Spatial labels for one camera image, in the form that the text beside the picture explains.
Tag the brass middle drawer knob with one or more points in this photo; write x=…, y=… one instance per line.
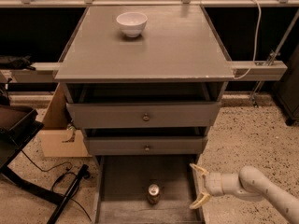
x=147, y=148

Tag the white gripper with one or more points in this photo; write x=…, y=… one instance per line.
x=213, y=183

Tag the grey top drawer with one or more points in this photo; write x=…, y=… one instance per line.
x=181, y=114

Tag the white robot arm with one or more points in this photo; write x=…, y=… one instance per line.
x=249, y=184

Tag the dark cabinet at right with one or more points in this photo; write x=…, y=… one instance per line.
x=287, y=89

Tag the brass top drawer knob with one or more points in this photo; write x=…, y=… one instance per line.
x=146, y=117

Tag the grey bottom drawer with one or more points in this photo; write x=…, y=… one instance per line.
x=121, y=196

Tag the grey middle drawer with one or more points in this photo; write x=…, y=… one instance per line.
x=171, y=145

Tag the white ceramic bowl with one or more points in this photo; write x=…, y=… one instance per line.
x=132, y=24

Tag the black stand base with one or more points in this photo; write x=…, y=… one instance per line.
x=11, y=145

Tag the brass drawer knob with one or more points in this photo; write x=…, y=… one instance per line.
x=147, y=148
x=146, y=117

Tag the aluminium frame rail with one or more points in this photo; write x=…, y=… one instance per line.
x=242, y=71

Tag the grey drawer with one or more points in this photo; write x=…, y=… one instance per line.
x=181, y=114
x=171, y=145
x=121, y=196

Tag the grey drawer cabinet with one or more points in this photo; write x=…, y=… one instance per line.
x=176, y=58

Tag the cardboard box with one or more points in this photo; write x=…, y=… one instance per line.
x=59, y=137

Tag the black tray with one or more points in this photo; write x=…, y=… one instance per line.
x=14, y=120

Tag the orange soda can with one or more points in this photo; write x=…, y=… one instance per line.
x=153, y=194

